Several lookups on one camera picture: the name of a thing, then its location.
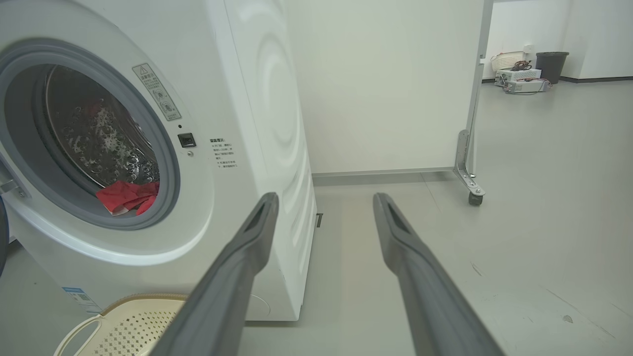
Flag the small white woven basket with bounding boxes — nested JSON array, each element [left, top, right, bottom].
[[491, 51, 526, 72]]

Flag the red garment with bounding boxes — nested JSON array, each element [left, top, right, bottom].
[[95, 180, 160, 217]]

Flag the grey warning sticker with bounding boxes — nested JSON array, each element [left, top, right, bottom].
[[132, 63, 182, 122]]

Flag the white electronic device box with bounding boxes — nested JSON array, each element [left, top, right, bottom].
[[503, 79, 550, 94], [496, 68, 542, 82]]

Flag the silver door hinge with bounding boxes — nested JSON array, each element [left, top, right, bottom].
[[0, 153, 29, 199]]

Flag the black trash bin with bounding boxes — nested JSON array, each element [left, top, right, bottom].
[[536, 51, 570, 85]]

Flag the cream perforated laundry basket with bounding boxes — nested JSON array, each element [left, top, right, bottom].
[[53, 294, 189, 356]]

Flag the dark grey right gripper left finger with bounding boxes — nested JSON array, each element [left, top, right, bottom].
[[148, 192, 280, 356]]

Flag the black text instruction label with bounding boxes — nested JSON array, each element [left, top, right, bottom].
[[209, 138, 238, 170]]

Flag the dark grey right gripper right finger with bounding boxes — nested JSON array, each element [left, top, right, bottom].
[[372, 192, 505, 356]]

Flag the blue energy label sticker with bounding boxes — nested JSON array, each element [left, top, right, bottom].
[[62, 286, 102, 314]]

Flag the white front-load washing machine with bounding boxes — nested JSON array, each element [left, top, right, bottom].
[[0, 0, 318, 322]]

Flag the metal wheeled stand leg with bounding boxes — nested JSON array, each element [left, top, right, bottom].
[[284, 0, 495, 206]]

